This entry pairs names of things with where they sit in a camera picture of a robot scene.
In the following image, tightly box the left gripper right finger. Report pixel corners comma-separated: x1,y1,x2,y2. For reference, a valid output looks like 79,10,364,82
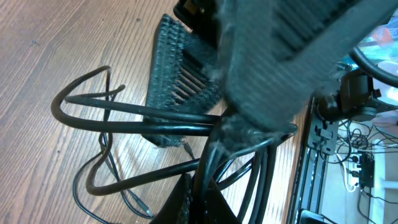
203,179,241,224

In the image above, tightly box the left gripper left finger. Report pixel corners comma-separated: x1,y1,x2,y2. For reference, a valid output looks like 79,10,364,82
150,174,192,224

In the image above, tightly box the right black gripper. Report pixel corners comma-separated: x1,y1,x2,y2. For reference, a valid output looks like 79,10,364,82
146,0,397,149

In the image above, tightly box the thick black USB cable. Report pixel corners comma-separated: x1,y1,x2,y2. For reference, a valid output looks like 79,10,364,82
50,65,299,224

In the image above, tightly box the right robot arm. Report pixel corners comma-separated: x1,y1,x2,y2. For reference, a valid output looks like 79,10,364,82
146,1,397,151

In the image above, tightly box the white power strip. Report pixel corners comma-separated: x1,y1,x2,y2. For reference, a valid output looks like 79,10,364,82
340,154,362,193

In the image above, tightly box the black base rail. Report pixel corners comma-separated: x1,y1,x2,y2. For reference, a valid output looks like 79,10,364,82
285,96,341,224

